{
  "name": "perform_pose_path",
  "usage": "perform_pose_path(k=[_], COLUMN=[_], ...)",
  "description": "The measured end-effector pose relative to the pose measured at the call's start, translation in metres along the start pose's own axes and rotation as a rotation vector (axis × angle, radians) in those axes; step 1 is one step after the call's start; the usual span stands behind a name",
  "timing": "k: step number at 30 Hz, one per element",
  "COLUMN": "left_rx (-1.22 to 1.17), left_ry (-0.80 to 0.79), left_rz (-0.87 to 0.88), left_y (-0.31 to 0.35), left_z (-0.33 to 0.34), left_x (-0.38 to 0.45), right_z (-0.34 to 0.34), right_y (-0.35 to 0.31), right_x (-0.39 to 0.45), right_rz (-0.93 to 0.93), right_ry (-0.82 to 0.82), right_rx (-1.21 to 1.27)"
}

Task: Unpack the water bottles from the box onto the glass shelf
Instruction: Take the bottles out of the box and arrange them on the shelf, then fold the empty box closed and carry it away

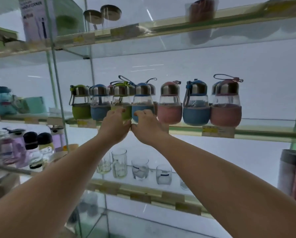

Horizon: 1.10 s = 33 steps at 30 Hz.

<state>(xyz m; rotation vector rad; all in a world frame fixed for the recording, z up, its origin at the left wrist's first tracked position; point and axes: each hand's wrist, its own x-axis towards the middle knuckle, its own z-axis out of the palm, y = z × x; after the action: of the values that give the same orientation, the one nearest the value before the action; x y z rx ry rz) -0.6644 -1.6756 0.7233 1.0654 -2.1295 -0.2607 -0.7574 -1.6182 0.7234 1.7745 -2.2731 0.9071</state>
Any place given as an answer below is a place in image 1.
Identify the person's left hand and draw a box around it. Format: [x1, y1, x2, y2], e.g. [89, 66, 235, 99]
[98, 108, 132, 145]

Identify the person's right hand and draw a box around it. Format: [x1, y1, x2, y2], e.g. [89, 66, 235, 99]
[131, 109, 169, 147]

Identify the green sleeve water bottle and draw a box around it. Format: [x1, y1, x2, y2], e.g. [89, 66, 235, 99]
[112, 81, 134, 121]

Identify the blue sleeve water bottle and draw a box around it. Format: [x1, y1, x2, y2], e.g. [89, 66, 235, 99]
[132, 83, 155, 123]

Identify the person's left forearm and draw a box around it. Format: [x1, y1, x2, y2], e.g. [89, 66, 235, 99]
[0, 135, 119, 238]

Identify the person's right forearm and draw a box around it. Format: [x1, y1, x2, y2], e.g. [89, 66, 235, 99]
[152, 135, 296, 238]

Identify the tall clear glass mug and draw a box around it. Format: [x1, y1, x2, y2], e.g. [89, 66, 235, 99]
[111, 148, 128, 179]

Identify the yellow price label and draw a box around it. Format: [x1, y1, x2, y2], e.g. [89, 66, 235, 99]
[202, 125, 235, 139]
[77, 119, 97, 128]

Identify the clear glass tumbler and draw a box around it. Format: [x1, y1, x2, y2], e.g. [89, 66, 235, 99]
[156, 165, 173, 185]
[132, 159, 149, 181]
[179, 176, 190, 191]

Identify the short clear glass mug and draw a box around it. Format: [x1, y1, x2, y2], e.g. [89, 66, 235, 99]
[96, 154, 113, 174]

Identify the row of sleeved glass bottles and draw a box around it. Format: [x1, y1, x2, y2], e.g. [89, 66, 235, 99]
[69, 74, 244, 127]

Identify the glass shelf board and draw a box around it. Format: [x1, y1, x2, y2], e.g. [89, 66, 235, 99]
[0, 0, 296, 61]
[85, 165, 214, 219]
[0, 110, 296, 144]

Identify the pink plastic bottle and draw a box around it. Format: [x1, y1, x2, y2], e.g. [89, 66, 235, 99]
[48, 125, 67, 153]

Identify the black cap glass bottle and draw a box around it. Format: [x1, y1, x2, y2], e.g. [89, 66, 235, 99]
[23, 131, 44, 170]
[37, 132, 56, 160]

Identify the metal shelf upright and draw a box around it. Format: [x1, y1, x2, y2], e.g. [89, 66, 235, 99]
[42, 0, 70, 153]

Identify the teal box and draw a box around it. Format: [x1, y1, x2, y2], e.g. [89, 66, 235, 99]
[23, 97, 47, 114]

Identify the round metal lid jar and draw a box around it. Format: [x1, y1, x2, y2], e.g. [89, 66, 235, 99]
[83, 10, 104, 24]
[100, 4, 122, 21]

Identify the purple plastic bottle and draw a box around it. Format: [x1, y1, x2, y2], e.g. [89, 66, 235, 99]
[3, 128, 28, 168]

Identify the green product box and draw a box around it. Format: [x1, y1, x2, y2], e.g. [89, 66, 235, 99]
[52, 0, 86, 36]

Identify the teal plastic bottle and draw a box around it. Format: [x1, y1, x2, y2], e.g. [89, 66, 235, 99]
[0, 86, 17, 115]

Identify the brown cup in clear wrap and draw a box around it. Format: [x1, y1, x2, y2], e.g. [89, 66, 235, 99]
[186, 0, 216, 23]

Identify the white product box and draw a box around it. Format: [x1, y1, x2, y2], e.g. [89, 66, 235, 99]
[18, 0, 57, 42]

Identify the flat green box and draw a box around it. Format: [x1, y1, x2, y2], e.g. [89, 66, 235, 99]
[0, 25, 19, 52]

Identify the grey thermos flask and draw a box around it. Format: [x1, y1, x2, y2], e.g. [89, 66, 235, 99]
[277, 149, 296, 197]

